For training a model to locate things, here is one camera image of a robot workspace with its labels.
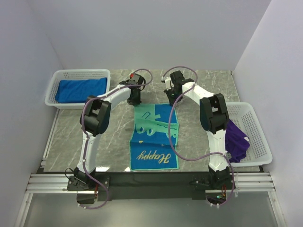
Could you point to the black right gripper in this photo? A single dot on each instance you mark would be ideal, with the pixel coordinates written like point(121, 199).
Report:
point(172, 101)

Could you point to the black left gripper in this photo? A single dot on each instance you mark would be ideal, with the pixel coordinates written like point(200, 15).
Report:
point(137, 102)

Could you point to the yellow teal patterned towel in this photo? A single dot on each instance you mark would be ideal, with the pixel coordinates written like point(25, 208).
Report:
point(150, 142)

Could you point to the blue towel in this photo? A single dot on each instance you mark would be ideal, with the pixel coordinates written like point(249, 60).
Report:
point(77, 91)

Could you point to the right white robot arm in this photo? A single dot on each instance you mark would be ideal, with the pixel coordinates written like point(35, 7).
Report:
point(213, 118)

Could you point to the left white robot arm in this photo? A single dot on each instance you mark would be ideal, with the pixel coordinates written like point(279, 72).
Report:
point(95, 119)

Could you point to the left white plastic basket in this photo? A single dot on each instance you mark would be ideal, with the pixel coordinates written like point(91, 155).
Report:
point(79, 74)

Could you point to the white plastic basket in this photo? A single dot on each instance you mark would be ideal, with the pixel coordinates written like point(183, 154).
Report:
point(79, 74)
point(244, 117)

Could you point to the right white plastic basket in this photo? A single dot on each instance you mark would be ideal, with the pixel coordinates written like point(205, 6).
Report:
point(244, 117)

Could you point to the purple towel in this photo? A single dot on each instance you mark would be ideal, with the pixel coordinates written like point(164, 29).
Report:
point(236, 143)

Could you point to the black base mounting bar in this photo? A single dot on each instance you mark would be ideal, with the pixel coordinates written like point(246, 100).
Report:
point(149, 185)

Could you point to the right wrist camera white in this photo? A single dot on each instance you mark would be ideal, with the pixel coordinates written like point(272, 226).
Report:
point(167, 82)

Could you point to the aluminium rail frame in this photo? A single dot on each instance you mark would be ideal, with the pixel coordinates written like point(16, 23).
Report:
point(53, 206)

